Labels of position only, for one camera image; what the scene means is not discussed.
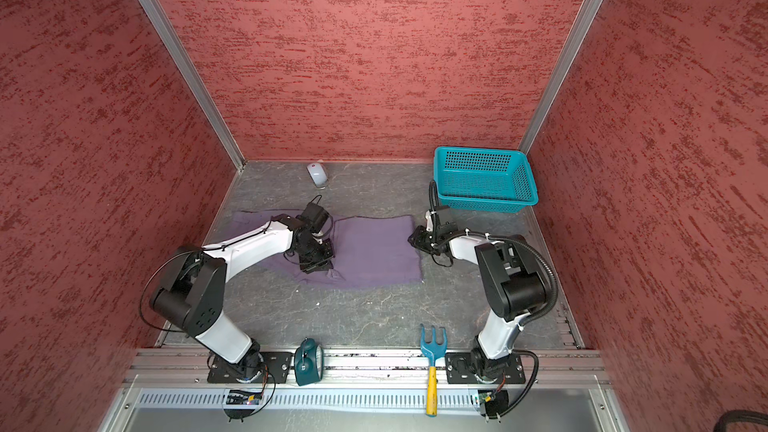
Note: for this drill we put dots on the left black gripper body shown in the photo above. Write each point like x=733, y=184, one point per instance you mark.
x=315, y=255

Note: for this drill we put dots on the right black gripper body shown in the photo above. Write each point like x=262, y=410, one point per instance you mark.
x=427, y=240

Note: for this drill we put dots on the purple trousers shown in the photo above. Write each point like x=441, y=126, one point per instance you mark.
x=368, y=252

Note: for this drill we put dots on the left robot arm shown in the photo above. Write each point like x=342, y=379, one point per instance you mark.
x=191, y=285

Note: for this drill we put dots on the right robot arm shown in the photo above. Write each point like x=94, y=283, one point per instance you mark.
x=519, y=286

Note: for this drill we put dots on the teal plastic basket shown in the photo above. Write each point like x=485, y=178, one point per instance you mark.
x=490, y=180

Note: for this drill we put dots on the white egg-shaped timer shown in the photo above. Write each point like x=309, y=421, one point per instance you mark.
x=318, y=174

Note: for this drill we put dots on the teal alarm clock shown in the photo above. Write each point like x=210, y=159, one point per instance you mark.
x=308, y=363

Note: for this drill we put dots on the perforated metal strip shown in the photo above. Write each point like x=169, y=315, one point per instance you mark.
x=343, y=400

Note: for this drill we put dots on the left small circuit board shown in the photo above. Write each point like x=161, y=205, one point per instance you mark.
x=237, y=397

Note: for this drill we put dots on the small circuit board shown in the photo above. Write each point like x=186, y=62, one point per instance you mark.
x=237, y=397
x=491, y=404

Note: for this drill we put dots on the right small circuit board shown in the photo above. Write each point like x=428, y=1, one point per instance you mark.
x=491, y=404

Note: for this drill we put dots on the left corner aluminium profile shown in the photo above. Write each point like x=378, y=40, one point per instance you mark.
x=173, y=44

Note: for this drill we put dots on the corner aluminium profile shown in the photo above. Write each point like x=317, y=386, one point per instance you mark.
x=173, y=44
x=575, y=38

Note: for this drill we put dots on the right corner aluminium profile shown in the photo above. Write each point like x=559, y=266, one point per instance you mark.
x=575, y=38

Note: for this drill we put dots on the blue garden fork yellow handle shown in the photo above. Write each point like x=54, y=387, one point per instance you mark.
x=432, y=350

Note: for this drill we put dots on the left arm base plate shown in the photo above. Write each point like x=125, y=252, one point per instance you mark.
x=252, y=369

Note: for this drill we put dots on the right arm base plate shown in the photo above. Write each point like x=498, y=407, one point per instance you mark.
x=474, y=368

